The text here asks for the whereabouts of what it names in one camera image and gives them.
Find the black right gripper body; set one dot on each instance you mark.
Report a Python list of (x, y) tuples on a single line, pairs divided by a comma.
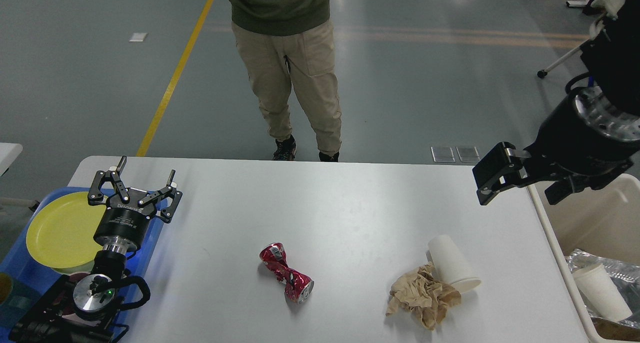
[(586, 136)]

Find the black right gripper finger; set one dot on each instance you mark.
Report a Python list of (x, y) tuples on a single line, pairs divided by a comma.
[(500, 170), (574, 183)]

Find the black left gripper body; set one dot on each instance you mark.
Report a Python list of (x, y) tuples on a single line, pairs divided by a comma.
[(125, 223)]

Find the yellow plastic plate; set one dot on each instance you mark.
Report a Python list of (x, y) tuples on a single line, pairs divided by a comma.
[(61, 234)]

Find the aluminium foil tray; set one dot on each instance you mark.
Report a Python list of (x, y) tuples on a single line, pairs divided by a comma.
[(624, 275)]

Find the dark teal mug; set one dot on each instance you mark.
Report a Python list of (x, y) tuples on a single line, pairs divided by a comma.
[(16, 300)]

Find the white paper cup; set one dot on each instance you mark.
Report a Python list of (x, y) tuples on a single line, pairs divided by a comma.
[(451, 265), (596, 285)]

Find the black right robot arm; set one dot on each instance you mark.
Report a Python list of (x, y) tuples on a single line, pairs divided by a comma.
[(612, 61)]

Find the pale green plate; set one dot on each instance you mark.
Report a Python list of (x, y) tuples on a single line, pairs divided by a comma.
[(82, 268)]

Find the beige plastic bin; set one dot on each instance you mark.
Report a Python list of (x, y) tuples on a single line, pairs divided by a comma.
[(605, 223)]

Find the office chair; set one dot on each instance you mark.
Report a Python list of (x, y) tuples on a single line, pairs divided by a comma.
[(542, 73)]

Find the white side table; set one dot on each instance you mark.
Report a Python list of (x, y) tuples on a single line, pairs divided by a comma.
[(9, 152)]

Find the lying white paper cup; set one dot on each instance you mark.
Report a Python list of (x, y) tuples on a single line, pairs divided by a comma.
[(451, 265)]

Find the crumpled brown paper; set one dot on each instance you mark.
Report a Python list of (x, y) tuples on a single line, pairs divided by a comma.
[(419, 293)]

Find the crushed red soda can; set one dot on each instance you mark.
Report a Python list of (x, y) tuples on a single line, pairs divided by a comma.
[(298, 286)]

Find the person in green sweater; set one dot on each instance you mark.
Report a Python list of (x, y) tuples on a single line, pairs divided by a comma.
[(288, 46)]

